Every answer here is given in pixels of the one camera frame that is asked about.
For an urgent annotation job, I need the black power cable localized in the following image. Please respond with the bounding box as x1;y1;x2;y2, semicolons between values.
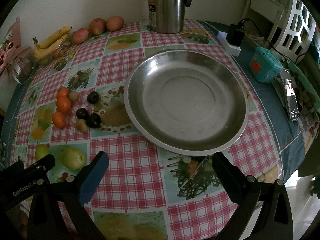
236;17;308;65

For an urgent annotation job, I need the white lattice plastic basket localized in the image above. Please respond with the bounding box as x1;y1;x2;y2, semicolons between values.
273;0;316;63

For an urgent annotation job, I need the left red apple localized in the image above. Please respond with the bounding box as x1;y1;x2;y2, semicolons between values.
71;28;89;44

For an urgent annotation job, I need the right red apple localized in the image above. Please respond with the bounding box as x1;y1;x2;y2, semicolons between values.
106;16;124;31

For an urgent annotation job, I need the brown kiwi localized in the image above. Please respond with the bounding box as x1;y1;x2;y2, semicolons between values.
68;91;79;103
75;119;88;133

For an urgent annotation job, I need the large green pear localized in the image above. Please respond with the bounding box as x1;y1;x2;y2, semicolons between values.
59;147;86;170

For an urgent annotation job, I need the pink flower bouquet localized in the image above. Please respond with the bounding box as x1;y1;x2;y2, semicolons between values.
1;17;34;84

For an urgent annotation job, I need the yellow banana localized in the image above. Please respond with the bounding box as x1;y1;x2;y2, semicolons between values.
33;33;68;60
33;26;72;49

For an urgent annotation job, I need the lower brown kiwi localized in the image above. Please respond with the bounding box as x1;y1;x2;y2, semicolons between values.
75;119;88;133

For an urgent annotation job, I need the upper yellow banana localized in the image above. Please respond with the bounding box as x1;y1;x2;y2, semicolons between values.
33;26;72;49

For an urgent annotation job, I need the large stainless steel plate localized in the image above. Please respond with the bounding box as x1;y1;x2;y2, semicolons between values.
124;50;248;156

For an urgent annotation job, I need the small green pear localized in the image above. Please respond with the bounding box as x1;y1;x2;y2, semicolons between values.
35;144;49;161

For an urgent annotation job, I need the upper brown kiwi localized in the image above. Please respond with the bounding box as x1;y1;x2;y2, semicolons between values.
68;91;79;103

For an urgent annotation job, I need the white power strip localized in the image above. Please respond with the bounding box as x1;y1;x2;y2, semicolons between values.
217;31;241;56

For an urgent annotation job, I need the orange tangerine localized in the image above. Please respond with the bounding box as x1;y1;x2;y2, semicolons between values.
56;87;69;99
56;96;72;114
52;111;66;129

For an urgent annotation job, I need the dark plum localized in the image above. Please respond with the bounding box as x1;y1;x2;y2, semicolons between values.
76;108;89;120
86;113;101;128
87;91;99;105

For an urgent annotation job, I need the middle red apple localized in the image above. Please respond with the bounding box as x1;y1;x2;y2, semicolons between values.
89;18;106;35

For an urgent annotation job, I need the teal plastic container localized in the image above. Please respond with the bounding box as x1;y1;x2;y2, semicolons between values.
249;47;283;83

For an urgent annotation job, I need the clear glass fruit bowl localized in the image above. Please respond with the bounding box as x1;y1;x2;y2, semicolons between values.
35;40;72;66

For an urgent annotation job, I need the red apple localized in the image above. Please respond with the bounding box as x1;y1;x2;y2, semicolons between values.
89;18;106;35
106;16;124;31
71;28;89;44

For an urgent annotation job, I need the black smartphone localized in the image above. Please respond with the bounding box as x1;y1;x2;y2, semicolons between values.
280;69;300;122

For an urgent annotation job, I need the checkered fruit print tablecloth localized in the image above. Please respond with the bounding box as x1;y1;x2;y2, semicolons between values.
1;20;309;239

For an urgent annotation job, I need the lower yellow banana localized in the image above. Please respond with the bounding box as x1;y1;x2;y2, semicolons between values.
33;33;68;60

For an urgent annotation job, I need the black power adapter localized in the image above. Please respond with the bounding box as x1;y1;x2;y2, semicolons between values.
226;23;245;47

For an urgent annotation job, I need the stainless steel thermos kettle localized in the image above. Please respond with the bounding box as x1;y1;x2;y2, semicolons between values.
148;0;192;34

